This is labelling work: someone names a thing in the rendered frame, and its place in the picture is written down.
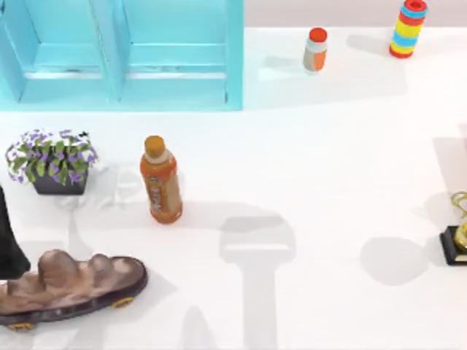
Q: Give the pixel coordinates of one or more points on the orange drink bottle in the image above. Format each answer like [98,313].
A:
[161,186]

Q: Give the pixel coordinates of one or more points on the light blue rack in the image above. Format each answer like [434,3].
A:
[120,54]

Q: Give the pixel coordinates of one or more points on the gold trophy on black base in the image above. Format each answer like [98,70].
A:
[458,240]

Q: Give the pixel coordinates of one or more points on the purple flower plant pot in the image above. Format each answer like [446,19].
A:
[54,164]

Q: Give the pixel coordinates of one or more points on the stack of coloured rings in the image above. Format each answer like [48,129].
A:
[405,31]

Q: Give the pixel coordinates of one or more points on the small red-capped orange bottle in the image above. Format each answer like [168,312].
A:
[315,51]

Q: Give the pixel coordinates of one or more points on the brown rock ornament on tray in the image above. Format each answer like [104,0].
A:
[65,291]

